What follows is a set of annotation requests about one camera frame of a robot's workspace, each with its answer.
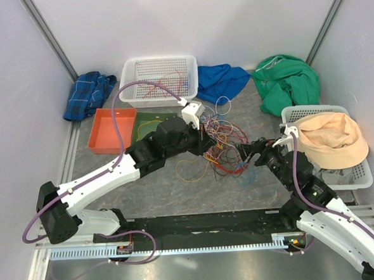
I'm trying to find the grey cloth in basket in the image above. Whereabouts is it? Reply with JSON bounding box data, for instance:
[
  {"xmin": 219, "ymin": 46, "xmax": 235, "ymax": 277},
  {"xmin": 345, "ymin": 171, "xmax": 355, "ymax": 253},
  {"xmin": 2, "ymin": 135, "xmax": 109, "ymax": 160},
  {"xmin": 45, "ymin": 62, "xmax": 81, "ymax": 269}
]
[{"xmin": 313, "ymin": 163, "xmax": 354, "ymax": 185}]

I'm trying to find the blue plaid cloth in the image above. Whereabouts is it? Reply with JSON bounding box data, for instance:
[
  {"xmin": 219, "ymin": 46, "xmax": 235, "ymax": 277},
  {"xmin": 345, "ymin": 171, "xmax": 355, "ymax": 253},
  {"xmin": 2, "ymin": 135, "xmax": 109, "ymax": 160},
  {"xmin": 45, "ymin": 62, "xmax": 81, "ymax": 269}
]
[{"xmin": 63, "ymin": 71, "xmax": 117, "ymax": 122}]

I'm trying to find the yellow wire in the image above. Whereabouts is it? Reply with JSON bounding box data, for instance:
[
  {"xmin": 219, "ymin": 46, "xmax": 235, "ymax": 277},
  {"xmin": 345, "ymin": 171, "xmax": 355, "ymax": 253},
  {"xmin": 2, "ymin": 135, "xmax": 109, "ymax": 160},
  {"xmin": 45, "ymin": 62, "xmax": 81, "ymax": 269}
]
[{"xmin": 134, "ymin": 118, "xmax": 164, "ymax": 141}]

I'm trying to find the red wire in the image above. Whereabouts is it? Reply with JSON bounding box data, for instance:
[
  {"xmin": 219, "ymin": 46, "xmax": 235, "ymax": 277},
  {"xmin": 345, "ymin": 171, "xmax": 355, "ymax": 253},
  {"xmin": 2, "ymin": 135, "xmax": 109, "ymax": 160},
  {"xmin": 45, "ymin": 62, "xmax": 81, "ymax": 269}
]
[{"xmin": 133, "ymin": 60, "xmax": 191, "ymax": 101}]

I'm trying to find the coloured wire pile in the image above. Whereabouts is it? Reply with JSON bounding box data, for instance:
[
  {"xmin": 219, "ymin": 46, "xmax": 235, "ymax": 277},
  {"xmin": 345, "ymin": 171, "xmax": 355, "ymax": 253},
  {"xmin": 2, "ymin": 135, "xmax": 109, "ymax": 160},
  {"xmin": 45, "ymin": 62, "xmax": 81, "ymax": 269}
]
[{"xmin": 171, "ymin": 93, "xmax": 262, "ymax": 192}]

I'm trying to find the orange plastic tray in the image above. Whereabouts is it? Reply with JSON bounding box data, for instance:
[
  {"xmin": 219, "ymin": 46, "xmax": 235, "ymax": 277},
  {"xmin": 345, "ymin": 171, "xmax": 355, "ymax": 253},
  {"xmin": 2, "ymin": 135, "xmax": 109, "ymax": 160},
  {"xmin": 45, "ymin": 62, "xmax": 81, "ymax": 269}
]
[{"xmin": 88, "ymin": 108, "xmax": 137, "ymax": 155}]

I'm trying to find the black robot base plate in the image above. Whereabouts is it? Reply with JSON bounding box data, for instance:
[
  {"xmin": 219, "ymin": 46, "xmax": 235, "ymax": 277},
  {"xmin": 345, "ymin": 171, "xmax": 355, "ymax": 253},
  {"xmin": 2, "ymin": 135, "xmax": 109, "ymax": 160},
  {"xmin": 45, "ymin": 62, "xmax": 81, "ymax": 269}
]
[{"xmin": 91, "ymin": 205, "xmax": 318, "ymax": 255}]

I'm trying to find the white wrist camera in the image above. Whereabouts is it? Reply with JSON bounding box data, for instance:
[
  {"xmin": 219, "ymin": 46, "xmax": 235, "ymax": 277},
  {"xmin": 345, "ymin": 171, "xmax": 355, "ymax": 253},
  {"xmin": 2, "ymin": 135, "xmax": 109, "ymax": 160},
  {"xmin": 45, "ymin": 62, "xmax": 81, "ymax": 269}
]
[
  {"xmin": 178, "ymin": 98, "xmax": 205, "ymax": 130},
  {"xmin": 273, "ymin": 122, "xmax": 299, "ymax": 148}
]

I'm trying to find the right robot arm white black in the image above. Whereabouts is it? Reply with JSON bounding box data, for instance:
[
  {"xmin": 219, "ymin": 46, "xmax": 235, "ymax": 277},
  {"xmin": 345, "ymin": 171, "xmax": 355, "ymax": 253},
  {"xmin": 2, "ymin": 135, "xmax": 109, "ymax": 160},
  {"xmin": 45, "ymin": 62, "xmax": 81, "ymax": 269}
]
[{"xmin": 235, "ymin": 138, "xmax": 374, "ymax": 280}]

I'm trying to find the green garment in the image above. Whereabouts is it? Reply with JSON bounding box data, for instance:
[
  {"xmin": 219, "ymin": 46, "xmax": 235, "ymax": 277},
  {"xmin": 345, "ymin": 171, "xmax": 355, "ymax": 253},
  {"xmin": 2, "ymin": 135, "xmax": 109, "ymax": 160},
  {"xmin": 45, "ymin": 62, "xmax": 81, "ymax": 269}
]
[{"xmin": 250, "ymin": 54, "xmax": 321, "ymax": 117}]

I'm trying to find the slotted cable duct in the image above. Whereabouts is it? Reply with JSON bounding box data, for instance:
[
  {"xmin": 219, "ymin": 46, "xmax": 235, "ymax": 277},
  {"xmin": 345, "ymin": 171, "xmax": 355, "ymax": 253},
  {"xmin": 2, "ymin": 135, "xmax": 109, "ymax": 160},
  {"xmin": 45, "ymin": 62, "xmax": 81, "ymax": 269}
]
[{"xmin": 49, "ymin": 233, "xmax": 292, "ymax": 263}]

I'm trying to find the white perforated basket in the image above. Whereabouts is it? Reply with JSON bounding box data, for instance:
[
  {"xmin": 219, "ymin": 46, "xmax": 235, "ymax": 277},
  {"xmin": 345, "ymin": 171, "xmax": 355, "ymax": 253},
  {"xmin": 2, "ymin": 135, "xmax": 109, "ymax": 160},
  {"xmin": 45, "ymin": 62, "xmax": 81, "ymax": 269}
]
[
  {"xmin": 281, "ymin": 105, "xmax": 373, "ymax": 191},
  {"xmin": 119, "ymin": 55, "xmax": 198, "ymax": 108}
]

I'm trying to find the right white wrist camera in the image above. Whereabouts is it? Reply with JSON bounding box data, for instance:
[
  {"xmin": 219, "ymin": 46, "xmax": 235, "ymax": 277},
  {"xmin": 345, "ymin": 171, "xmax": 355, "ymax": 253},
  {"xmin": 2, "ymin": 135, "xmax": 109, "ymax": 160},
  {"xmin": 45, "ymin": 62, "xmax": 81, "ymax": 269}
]
[{"xmin": 273, "ymin": 122, "xmax": 299, "ymax": 148}]

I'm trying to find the white perforated basket rear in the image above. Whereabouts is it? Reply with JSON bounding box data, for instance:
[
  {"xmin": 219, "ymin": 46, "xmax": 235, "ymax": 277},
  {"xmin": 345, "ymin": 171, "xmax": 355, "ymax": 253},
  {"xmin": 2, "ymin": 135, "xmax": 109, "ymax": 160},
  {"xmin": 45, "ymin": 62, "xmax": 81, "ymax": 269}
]
[{"xmin": 119, "ymin": 55, "xmax": 198, "ymax": 108}]

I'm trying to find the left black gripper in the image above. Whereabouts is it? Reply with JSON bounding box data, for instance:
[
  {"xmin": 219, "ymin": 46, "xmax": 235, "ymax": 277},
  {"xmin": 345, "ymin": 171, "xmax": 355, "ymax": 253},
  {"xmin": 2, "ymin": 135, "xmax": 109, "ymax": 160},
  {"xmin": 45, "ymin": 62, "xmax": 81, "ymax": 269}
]
[{"xmin": 163, "ymin": 117, "xmax": 217, "ymax": 159}]

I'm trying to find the green plastic tray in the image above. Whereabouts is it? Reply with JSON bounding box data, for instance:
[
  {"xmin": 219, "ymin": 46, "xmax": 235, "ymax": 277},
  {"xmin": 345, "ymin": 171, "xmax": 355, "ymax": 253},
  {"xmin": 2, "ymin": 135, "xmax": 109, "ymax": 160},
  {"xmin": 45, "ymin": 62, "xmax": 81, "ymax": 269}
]
[{"xmin": 131, "ymin": 111, "xmax": 177, "ymax": 144}]

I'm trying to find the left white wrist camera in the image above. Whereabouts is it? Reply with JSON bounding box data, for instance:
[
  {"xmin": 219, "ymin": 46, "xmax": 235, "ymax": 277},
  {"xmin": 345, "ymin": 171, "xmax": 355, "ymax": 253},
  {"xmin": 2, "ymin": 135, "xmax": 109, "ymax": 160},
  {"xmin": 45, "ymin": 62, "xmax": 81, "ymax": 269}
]
[{"xmin": 178, "ymin": 98, "xmax": 205, "ymax": 130}]

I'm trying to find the peach bucket hat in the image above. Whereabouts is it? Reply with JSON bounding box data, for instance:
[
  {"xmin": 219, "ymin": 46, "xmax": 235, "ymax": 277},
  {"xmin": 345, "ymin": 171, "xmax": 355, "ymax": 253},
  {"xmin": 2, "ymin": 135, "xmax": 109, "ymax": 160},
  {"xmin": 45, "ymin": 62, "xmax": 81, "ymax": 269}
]
[{"xmin": 295, "ymin": 111, "xmax": 369, "ymax": 170}]

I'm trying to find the bright blue cloth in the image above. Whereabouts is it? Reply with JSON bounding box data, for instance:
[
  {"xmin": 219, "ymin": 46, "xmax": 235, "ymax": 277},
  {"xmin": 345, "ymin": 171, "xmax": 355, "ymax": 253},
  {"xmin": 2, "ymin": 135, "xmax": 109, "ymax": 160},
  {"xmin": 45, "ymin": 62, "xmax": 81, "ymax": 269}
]
[{"xmin": 197, "ymin": 64, "xmax": 251, "ymax": 106}]

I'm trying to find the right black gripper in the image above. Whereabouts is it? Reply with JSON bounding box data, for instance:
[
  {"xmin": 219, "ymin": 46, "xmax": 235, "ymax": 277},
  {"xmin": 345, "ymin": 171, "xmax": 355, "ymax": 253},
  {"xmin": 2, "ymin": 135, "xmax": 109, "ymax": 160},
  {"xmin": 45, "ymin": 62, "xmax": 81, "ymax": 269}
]
[{"xmin": 233, "ymin": 134, "xmax": 293, "ymax": 192}]

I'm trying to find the white perforated basket right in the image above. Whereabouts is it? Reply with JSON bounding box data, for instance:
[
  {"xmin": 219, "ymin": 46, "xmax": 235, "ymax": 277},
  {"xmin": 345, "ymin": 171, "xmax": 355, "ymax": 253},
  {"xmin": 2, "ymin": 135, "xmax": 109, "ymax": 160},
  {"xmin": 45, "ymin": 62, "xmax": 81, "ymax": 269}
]
[{"xmin": 281, "ymin": 105, "xmax": 373, "ymax": 191}]

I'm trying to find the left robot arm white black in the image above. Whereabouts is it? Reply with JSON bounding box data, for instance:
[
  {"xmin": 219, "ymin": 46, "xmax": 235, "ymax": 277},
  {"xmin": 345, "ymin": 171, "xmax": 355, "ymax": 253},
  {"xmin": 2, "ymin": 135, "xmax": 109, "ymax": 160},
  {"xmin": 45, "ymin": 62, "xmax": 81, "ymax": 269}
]
[{"xmin": 37, "ymin": 117, "xmax": 216, "ymax": 245}]

